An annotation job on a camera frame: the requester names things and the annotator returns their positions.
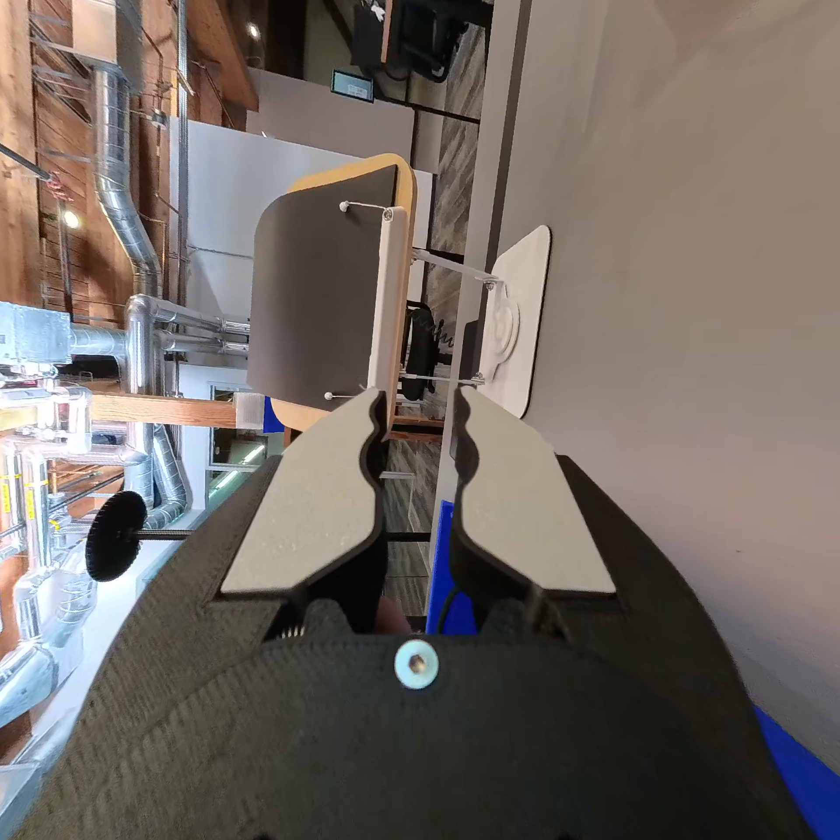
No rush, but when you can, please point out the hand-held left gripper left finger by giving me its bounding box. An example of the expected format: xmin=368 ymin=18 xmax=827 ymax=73
xmin=220 ymin=388 xmax=389 ymax=634

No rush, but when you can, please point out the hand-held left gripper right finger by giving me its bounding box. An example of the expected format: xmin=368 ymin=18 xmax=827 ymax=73
xmin=453 ymin=386 xmax=618 ymax=632

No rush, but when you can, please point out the blue plastic bin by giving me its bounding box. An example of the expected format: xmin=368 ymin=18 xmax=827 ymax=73
xmin=425 ymin=499 xmax=840 ymax=840

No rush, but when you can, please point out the black office chair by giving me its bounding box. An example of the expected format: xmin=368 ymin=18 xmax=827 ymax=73
xmin=402 ymin=302 xmax=454 ymax=403

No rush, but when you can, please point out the cluster of silver insulated pipes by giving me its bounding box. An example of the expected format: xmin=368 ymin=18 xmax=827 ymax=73
xmin=0 ymin=295 xmax=253 ymax=729

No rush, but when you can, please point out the silver spiral ventilation duct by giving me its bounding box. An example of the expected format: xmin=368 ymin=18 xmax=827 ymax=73
xmin=69 ymin=0 xmax=165 ymax=309

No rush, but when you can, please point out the small wall screen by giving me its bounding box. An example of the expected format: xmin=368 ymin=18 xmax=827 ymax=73
xmin=330 ymin=69 xmax=375 ymax=102

